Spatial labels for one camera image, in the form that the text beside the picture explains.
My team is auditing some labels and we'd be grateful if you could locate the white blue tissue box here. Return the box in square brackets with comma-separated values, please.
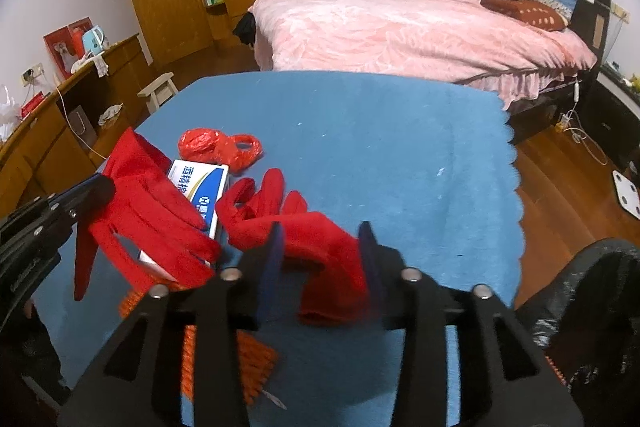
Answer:
[143, 159, 229, 269]

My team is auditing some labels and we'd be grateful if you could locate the red glove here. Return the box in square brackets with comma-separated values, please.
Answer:
[216, 168, 370, 327]
[74, 129, 221, 301]

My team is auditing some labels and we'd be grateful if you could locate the black lined trash bin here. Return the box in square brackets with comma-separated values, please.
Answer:
[516, 239, 640, 426]

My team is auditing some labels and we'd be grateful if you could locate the wooden side desk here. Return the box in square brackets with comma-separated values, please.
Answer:
[1, 36, 154, 216]

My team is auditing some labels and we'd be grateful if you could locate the orange foam net strip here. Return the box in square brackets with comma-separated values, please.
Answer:
[118, 288, 281, 408]

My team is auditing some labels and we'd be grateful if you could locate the blue table cloth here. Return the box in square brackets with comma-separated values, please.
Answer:
[139, 72, 525, 426]

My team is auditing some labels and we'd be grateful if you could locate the red plastic bag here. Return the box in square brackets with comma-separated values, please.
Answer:
[178, 128, 262, 174]

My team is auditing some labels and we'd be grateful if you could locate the white small stool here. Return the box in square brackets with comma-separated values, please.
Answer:
[138, 72, 179, 114]

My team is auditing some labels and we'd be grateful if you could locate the light blue kettle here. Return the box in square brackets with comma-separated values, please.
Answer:
[82, 26, 105, 56]

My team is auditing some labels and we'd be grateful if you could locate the black clothing on bed corner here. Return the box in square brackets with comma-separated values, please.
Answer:
[232, 12, 256, 48]

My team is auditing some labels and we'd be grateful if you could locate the bed with pink duvet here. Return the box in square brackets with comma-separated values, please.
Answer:
[248, 0, 597, 106]

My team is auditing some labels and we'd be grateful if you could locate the white bathroom scale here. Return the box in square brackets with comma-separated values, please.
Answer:
[612, 170, 640, 220]

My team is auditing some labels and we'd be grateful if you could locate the black nightstand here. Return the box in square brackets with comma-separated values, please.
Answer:
[578, 65, 639, 170]

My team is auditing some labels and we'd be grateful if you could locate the brown dotted pillow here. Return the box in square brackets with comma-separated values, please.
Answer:
[480, 0, 568, 31]

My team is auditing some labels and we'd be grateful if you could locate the yellow plush toy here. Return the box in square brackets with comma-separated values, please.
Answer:
[630, 75, 640, 93]

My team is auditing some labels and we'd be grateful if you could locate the red picture frame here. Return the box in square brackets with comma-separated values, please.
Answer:
[43, 17, 93, 79]

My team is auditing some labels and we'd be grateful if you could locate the white charging cable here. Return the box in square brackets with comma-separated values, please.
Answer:
[555, 78, 609, 167]

